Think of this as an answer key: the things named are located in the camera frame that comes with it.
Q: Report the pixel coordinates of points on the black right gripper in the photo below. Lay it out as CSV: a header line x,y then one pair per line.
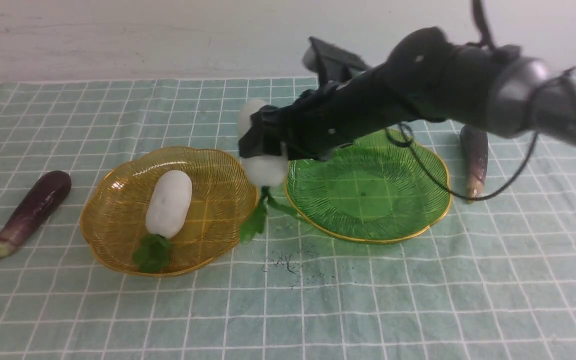
x,y
331,117

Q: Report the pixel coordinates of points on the white radish with leaves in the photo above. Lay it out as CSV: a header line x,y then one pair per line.
x,y
265,172
165,216

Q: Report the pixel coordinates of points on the purple eggplant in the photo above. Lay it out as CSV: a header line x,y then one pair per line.
x,y
475,150
46,195

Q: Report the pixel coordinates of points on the green plastic plate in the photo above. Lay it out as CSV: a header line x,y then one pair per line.
x,y
372,191

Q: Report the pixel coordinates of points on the amber plastic plate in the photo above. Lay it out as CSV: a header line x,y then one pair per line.
x,y
113,220

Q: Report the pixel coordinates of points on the green checkered tablecloth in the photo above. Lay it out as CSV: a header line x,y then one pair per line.
x,y
492,280

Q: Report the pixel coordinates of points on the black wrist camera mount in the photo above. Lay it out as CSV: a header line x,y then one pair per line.
x,y
332,63

